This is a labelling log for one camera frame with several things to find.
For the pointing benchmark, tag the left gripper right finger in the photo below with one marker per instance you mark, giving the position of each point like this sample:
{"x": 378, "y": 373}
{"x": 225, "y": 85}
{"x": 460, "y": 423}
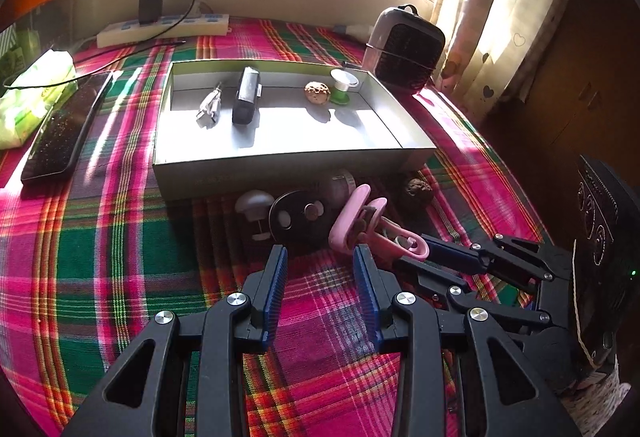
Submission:
{"x": 461, "y": 364}

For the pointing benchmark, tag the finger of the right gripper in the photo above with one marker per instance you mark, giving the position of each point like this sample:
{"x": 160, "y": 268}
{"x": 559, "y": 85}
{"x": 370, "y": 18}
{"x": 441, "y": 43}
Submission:
{"x": 453, "y": 293}
{"x": 508, "y": 258}

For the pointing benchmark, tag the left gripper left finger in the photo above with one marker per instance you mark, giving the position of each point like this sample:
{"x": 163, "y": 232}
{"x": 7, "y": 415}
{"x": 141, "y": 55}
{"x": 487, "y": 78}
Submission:
{"x": 145, "y": 391}

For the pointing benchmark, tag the pink cable clip front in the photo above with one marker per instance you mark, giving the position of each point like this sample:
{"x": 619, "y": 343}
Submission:
{"x": 389, "y": 241}

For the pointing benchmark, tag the pink cable clip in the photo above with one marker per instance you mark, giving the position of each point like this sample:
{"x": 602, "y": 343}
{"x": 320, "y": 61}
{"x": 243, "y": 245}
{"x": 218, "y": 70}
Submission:
{"x": 389, "y": 241}
{"x": 356, "y": 221}

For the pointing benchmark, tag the brown walnut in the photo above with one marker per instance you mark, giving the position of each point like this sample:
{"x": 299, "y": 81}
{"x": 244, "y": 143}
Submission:
{"x": 317, "y": 93}
{"x": 417, "y": 192}

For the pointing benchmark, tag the pink cable clip back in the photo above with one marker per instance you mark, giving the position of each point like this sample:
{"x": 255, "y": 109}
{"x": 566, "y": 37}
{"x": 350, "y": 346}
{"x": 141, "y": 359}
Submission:
{"x": 356, "y": 221}

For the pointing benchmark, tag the small clear round jar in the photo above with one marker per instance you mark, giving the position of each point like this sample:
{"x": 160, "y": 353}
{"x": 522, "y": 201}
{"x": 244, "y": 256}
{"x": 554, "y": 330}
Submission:
{"x": 336, "y": 187}

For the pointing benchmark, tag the black round two-button device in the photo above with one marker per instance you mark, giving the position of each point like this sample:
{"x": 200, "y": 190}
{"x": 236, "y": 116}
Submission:
{"x": 299, "y": 217}

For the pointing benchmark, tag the white round earbud device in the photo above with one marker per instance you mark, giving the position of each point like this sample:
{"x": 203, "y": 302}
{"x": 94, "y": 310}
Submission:
{"x": 255, "y": 206}

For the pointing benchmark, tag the white green round stand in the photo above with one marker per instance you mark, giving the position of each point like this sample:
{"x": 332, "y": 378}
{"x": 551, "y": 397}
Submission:
{"x": 343, "y": 81}

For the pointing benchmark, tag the black rectangular power bank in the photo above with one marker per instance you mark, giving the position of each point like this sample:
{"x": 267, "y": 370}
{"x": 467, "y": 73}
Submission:
{"x": 244, "y": 106}

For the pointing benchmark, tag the black patterned box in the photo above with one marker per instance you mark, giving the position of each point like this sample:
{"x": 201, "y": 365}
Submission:
{"x": 607, "y": 255}

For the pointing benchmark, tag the plaid pink green cloth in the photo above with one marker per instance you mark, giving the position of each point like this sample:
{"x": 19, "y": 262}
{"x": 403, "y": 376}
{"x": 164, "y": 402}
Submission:
{"x": 85, "y": 263}

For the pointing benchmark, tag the small desktop fan heater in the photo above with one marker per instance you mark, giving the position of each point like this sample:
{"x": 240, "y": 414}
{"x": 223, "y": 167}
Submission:
{"x": 403, "y": 49}

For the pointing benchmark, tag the black smartphone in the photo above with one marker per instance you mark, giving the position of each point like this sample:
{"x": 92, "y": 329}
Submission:
{"x": 59, "y": 140}

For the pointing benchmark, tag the heart pattern curtain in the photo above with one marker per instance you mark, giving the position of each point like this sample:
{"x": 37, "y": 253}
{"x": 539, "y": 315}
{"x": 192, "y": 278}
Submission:
{"x": 492, "y": 49}

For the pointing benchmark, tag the white green open box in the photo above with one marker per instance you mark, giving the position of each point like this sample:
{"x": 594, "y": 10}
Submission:
{"x": 199, "y": 152}

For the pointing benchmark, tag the green tissue pack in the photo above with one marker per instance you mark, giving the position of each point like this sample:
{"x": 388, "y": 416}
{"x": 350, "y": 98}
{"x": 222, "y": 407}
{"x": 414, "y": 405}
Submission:
{"x": 32, "y": 95}

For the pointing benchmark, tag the white power strip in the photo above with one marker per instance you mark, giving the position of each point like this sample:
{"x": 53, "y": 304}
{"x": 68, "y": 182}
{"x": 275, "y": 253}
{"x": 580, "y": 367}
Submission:
{"x": 167, "y": 27}

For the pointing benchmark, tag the black charger adapter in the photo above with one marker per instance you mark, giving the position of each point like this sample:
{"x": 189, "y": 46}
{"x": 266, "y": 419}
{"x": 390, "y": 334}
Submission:
{"x": 149, "y": 11}

